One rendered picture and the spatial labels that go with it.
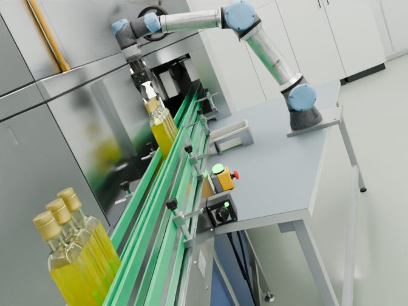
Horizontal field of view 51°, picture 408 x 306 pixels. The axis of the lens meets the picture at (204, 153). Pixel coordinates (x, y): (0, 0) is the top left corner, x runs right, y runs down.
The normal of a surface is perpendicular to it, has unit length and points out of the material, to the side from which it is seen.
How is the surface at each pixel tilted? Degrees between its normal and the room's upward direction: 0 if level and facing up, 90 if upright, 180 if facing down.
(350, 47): 90
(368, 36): 90
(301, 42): 90
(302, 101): 97
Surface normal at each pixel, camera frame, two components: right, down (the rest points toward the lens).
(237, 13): -0.12, 0.18
